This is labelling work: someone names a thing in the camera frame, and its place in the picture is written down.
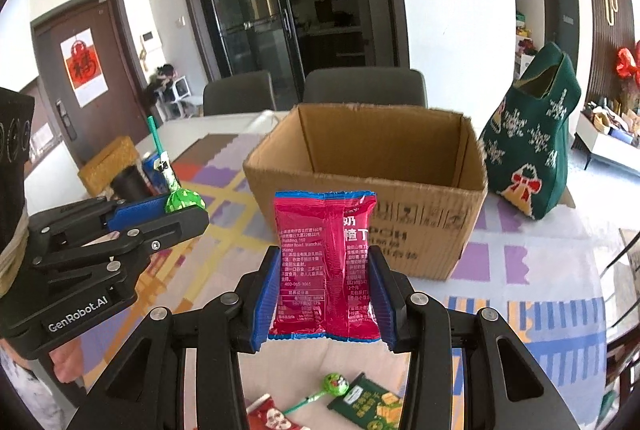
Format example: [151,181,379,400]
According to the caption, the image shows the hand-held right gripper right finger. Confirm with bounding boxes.
[369,249,572,430]

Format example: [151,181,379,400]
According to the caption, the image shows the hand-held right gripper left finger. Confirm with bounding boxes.
[87,246,282,430]

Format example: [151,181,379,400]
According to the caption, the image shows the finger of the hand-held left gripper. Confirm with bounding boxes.
[27,195,170,237]
[32,209,211,272]

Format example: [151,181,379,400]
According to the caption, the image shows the green lollipop with label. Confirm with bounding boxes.
[147,116,207,215]

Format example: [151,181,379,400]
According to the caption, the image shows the pink snack packet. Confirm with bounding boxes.
[267,190,382,344]

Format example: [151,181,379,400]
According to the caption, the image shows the brown cardboard box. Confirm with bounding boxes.
[243,104,489,282]

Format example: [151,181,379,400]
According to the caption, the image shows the person's left hand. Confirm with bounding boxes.
[51,336,87,384]

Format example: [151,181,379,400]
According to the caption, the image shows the black mug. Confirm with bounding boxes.
[111,167,154,202]

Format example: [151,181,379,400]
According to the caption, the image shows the blue soda can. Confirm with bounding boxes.
[141,153,169,196]

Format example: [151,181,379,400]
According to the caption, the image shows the golden tissue box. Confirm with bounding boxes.
[77,136,142,197]

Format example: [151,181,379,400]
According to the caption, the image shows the dark green chips packet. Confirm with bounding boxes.
[327,372,404,430]

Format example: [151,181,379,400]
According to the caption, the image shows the red snack packet with face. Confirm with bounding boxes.
[247,394,302,430]

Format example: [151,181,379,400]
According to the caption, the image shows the white small shelf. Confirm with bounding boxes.
[155,77,204,121]

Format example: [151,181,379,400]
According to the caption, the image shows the black and white plush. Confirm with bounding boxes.
[141,64,177,104]

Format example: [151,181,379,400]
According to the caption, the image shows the brown entrance door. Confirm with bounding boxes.
[30,0,147,168]

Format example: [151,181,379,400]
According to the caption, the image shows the colourful patterned tablecloth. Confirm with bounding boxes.
[75,130,610,430]

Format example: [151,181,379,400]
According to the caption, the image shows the red and white door poster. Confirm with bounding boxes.
[60,28,109,107]

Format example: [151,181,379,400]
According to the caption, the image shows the grey dining chair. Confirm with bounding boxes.
[302,68,429,109]
[203,71,278,117]

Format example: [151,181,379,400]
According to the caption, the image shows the green christmas knit bag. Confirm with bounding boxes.
[479,42,582,221]

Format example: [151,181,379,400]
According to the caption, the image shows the brown wooden chair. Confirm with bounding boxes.
[601,227,640,393]

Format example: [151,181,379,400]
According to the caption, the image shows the small light green packet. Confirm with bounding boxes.
[597,390,619,430]

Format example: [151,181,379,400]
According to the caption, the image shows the black framed glass door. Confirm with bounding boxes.
[175,0,412,104]

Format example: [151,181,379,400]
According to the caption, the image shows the white low cabinet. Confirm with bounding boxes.
[575,100,640,172]

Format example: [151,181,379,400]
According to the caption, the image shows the cluttered shelf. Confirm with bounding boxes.
[515,10,544,82]

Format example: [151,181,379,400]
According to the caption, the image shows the red foil balloons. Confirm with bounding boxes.
[615,41,640,87]

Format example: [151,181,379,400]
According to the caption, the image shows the dark interior door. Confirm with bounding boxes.
[538,0,577,61]

